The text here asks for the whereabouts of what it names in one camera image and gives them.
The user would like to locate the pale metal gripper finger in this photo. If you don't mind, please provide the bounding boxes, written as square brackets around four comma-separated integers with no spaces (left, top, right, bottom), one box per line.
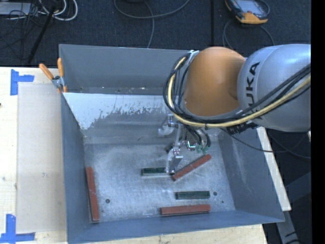
[172,148,184,175]
[166,148,175,174]

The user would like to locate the grey metal bin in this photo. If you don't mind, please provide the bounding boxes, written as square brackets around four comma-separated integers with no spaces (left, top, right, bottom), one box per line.
[58,44,286,244]

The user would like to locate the pale wood flat board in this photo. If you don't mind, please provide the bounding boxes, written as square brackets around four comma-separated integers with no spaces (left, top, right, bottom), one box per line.
[15,82,67,234]

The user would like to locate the red-brown flat block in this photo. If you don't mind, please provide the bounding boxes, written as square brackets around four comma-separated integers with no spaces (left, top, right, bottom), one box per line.
[171,154,212,182]
[159,204,212,217]
[85,166,101,223]

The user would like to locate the dark green flat block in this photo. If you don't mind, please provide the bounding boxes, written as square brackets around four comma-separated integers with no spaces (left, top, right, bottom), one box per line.
[141,167,170,177]
[174,190,211,201]

